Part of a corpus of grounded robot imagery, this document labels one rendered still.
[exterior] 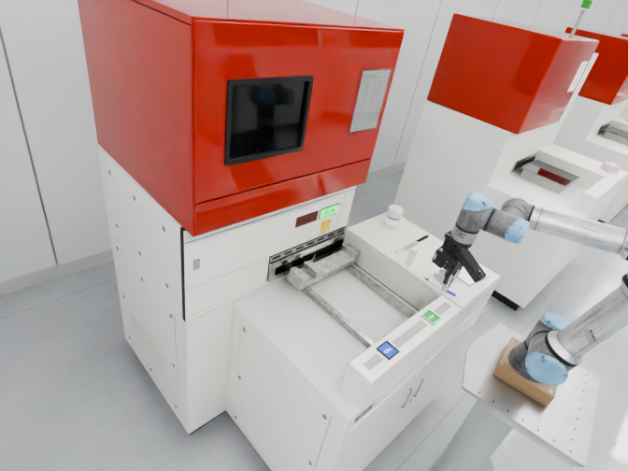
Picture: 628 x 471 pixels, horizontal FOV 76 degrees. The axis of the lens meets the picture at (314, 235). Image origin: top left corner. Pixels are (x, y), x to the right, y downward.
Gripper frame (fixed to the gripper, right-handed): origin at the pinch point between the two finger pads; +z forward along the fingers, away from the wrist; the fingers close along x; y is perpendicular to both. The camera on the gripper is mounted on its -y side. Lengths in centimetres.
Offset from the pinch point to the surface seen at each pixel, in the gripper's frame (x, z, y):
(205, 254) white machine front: 59, 1, 58
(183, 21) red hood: 65, -69, 58
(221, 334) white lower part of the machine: 51, 44, 58
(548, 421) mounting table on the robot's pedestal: -9, 29, -46
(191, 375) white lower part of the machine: 64, 60, 58
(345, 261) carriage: -6, 23, 48
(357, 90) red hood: 4, -52, 54
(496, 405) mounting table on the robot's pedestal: 0.0, 28.7, -31.8
